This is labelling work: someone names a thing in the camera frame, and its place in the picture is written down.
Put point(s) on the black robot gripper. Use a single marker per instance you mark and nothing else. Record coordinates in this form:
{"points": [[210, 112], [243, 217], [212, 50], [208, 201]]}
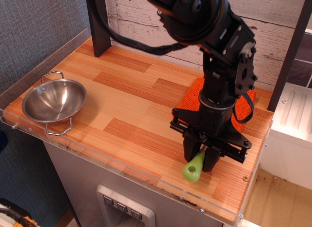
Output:
{"points": [[211, 125]]}

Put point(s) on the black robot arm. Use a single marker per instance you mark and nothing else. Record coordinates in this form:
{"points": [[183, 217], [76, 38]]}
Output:
{"points": [[228, 48]]}

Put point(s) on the orange knitted cloth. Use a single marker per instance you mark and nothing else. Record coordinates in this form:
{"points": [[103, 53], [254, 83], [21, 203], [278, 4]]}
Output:
{"points": [[191, 102]]}

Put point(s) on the white toy sink unit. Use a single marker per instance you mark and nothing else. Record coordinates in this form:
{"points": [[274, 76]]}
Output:
{"points": [[288, 148]]}

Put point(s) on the clear acrylic table edge guard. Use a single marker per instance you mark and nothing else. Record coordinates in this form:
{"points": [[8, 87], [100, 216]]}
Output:
{"points": [[200, 203]]}

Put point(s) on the silver dispenser panel with buttons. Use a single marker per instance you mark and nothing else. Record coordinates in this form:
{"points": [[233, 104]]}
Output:
{"points": [[121, 211]]}

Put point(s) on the grey toy fridge cabinet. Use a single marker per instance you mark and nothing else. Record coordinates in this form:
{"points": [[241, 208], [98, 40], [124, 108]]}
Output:
{"points": [[80, 179]]}

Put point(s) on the orange black object bottom left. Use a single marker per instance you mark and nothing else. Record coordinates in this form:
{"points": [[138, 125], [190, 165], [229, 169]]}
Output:
{"points": [[18, 218]]}

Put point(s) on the stainless steel two-handled bowl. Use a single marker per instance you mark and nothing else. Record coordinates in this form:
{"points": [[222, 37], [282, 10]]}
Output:
{"points": [[54, 100]]}

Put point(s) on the dark right vertical post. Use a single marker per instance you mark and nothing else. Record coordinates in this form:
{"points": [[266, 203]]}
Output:
{"points": [[291, 53]]}

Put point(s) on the dark vertical post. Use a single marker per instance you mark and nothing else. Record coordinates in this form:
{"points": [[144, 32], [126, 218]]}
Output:
{"points": [[97, 13], [291, 53]]}

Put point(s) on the dark left vertical post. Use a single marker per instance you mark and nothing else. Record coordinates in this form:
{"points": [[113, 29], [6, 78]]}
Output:
{"points": [[97, 13]]}

